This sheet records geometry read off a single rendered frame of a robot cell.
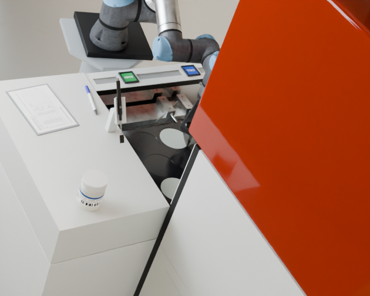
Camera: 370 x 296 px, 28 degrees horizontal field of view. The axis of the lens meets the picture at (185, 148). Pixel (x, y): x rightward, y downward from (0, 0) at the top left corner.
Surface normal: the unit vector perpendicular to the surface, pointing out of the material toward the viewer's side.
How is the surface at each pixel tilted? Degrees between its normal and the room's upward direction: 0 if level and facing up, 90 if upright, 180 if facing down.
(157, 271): 90
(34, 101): 0
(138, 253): 90
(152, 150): 0
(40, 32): 0
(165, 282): 90
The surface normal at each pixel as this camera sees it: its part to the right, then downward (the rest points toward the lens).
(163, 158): 0.29, -0.72
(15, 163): -0.83, 0.15
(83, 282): 0.48, 0.68
